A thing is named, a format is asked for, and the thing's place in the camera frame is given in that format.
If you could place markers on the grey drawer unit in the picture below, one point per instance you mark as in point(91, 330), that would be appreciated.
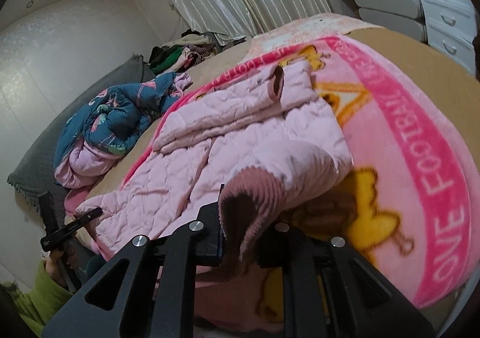
point(402, 16)

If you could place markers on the peach white floral blanket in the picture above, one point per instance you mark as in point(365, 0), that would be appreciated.
point(304, 30)

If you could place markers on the pink cartoon fleece blanket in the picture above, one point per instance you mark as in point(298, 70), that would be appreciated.
point(252, 300)

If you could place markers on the grey headboard cushion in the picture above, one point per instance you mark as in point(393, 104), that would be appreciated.
point(34, 175)

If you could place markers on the white drawer chest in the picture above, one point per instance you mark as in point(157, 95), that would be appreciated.
point(451, 28)

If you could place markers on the pink quilted jacket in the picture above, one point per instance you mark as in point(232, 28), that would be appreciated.
point(264, 145)

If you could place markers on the blue flamingo print comforter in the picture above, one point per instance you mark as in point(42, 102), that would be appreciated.
point(106, 129)

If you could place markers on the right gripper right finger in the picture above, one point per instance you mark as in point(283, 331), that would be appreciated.
point(331, 290)

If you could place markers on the green sleeve forearm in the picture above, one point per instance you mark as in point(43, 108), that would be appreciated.
point(31, 311)

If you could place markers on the person's left hand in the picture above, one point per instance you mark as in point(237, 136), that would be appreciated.
point(59, 263)

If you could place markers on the pile of mixed clothes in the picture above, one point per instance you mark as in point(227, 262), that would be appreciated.
point(190, 50)

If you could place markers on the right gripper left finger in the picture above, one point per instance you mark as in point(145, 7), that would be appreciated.
point(147, 289)

